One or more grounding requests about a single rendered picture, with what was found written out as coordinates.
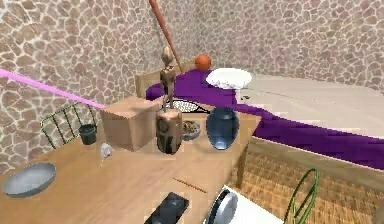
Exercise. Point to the tennis racket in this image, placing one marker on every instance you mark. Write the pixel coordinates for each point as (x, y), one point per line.
(186, 106)

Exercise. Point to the bowl with food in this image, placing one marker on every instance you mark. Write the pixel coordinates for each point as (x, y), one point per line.
(192, 129)

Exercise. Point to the dark blue vase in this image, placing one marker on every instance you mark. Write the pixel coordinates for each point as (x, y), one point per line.
(222, 128)

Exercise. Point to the white pillow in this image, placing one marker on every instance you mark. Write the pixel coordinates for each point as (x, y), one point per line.
(229, 78)

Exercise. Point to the orange basketball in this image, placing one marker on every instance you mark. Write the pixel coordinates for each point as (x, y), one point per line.
(203, 62)

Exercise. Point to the brown cardboard box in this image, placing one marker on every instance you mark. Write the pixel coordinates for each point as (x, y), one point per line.
(128, 125)

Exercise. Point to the red pencil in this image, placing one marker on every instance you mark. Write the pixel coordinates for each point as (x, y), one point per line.
(189, 185)

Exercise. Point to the brown baseball bat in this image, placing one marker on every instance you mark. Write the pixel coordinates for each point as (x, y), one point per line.
(165, 33)

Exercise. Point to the round grey alarm clock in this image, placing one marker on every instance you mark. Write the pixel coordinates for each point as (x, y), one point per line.
(222, 206)

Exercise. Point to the black mobile phone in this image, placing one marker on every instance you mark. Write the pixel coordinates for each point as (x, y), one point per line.
(168, 209)

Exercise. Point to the dark green cup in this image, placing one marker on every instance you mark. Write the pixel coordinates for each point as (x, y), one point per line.
(88, 134)

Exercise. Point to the wooden dining table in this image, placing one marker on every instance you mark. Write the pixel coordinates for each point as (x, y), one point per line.
(110, 180)

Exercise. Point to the white desk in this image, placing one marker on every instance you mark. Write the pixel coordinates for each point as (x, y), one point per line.
(253, 211)

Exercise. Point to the bed with purple blanket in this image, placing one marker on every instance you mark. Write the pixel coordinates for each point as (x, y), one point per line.
(310, 116)

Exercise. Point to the pink strip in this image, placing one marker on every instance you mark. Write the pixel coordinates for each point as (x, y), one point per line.
(50, 88)

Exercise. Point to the grey round plate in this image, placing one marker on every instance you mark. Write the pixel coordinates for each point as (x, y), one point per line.
(29, 180)

